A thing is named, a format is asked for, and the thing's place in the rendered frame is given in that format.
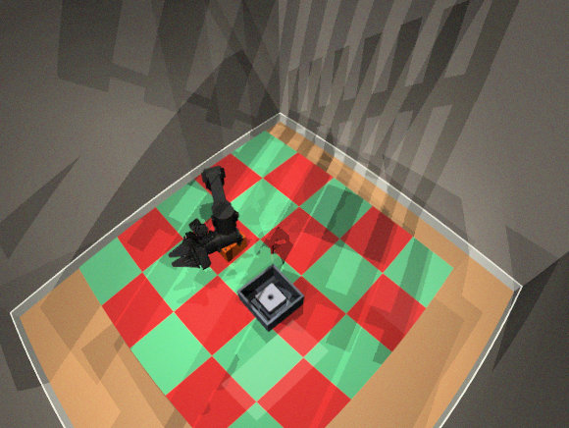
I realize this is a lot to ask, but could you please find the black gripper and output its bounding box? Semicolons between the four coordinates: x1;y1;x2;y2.
169;230;224;270

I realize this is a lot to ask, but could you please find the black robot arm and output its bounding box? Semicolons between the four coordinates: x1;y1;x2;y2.
189;165;243;247

